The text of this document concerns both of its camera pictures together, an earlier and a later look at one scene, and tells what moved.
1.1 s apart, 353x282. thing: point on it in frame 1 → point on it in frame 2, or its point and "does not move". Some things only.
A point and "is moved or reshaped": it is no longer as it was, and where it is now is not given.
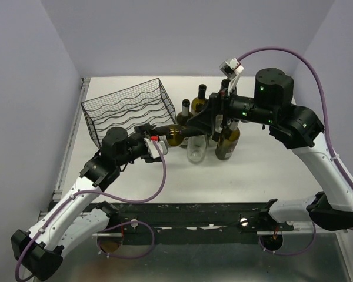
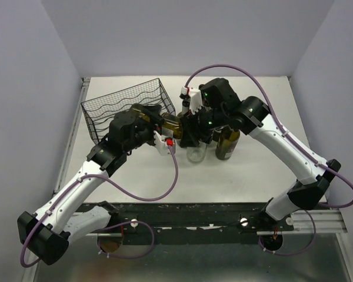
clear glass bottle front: (196, 147) does not move
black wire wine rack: (145, 103) does not move
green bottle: (227, 141) does not move
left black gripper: (143, 130) → (155, 113)
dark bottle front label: (175, 134) is moved or reshaped
